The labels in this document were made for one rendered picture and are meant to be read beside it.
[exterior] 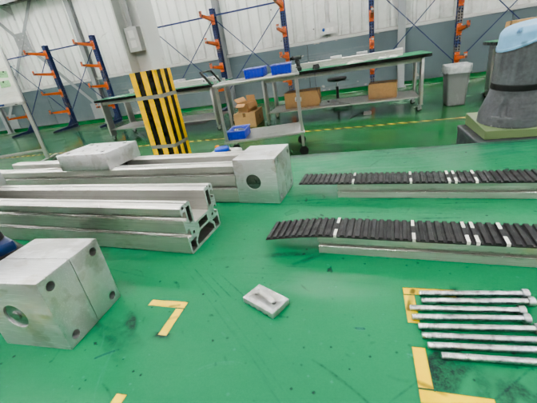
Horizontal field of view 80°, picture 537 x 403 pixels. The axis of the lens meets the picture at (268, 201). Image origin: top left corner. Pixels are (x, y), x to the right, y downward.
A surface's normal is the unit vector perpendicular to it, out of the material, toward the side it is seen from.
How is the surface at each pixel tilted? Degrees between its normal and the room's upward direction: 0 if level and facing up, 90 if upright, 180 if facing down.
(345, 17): 90
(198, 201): 90
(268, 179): 90
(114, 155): 90
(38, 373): 0
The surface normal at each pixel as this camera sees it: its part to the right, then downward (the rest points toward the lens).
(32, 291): -0.22, 0.43
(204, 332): -0.15, -0.90
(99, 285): 0.96, -0.04
